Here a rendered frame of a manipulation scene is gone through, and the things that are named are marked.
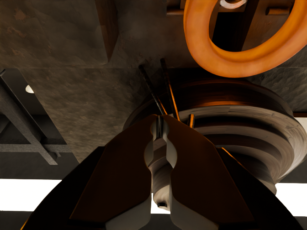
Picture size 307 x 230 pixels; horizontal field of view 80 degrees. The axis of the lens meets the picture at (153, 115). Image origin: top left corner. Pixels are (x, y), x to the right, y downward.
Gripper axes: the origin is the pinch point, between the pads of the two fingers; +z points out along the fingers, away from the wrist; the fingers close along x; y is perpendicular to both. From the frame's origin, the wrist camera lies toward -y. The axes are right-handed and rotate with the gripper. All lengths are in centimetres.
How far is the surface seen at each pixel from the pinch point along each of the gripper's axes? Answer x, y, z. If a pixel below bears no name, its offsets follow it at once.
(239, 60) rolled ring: 12.7, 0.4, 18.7
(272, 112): 20.9, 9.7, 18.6
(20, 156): -583, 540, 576
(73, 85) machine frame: -22.6, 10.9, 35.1
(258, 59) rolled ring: 15.4, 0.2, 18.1
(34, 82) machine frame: -32.6, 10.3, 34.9
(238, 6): 13.9, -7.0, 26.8
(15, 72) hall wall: -587, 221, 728
